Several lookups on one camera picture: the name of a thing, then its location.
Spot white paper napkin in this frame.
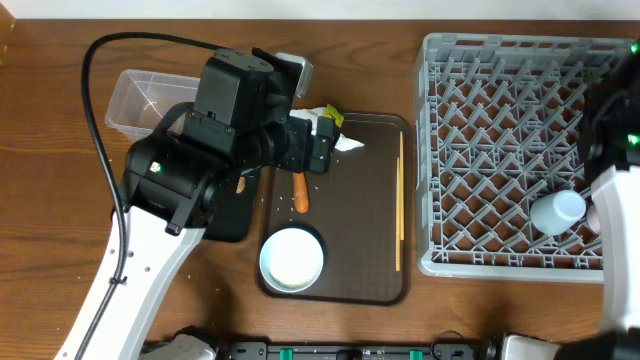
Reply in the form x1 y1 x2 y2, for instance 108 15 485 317
289 106 364 152

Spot orange carrot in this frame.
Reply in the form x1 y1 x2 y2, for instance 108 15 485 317
293 173 310 213

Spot light blue rice bowl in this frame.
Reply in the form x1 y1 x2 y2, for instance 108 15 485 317
258 227 324 293

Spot light blue cup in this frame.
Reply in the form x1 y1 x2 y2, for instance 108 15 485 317
530 190 586 236

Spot snack wrapper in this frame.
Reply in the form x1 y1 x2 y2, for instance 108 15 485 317
323 104 344 127

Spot wooden chopsticks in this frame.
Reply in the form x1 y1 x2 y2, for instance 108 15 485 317
395 157 401 272

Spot pink cup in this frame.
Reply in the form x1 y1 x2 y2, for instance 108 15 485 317
586 204 601 234

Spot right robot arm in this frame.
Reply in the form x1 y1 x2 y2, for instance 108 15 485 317
554 39 639 359

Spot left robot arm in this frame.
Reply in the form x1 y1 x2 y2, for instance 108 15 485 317
58 49 339 359

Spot grey dishwasher rack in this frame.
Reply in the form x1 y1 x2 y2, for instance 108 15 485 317
414 33 638 283

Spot brown food piece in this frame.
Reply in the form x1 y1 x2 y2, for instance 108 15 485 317
236 176 246 194

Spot brown serving tray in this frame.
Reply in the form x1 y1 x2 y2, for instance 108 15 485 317
262 113 412 306

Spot black plastic tray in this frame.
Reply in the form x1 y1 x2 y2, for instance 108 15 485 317
204 170 261 243

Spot clear plastic bin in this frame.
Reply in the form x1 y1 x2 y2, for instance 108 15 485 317
105 69 200 142

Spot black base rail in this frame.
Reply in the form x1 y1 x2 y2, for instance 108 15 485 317
216 339 501 360

